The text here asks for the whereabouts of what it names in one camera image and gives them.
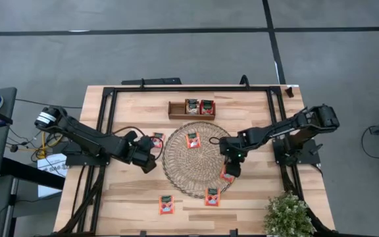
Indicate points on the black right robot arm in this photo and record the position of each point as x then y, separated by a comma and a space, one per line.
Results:
275, 130

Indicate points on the orange Ahmad tea packet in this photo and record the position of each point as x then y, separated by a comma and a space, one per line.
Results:
193, 140
212, 197
159, 140
225, 178
166, 205

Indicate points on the wooden compartment tea box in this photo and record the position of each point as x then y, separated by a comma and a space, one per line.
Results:
176, 110

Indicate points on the black diagonal beam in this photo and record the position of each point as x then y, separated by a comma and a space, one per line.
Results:
31, 172

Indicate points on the round woven straw placemat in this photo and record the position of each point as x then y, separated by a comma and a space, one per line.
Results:
192, 171

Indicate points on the black bracket bar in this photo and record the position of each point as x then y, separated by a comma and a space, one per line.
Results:
151, 81

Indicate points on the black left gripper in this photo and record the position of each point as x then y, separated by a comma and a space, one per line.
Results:
141, 149

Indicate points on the potted plant with white flowers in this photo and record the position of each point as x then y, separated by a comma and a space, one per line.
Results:
288, 214

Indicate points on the white paper sheet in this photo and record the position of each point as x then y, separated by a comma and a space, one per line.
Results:
53, 168

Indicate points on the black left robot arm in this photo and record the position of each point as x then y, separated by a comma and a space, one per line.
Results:
87, 138

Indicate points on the small black wedge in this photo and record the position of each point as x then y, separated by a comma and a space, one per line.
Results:
289, 92

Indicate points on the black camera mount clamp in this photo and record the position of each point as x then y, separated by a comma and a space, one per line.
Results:
142, 233
234, 232

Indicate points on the beige cinnamon tea packet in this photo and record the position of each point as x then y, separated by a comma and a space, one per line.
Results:
192, 106

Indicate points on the red strawberry tea packet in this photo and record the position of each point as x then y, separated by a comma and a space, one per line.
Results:
207, 107

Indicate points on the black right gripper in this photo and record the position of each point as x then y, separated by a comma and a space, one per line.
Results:
232, 149

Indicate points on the black aluminium table frame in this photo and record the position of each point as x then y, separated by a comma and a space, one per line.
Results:
176, 89

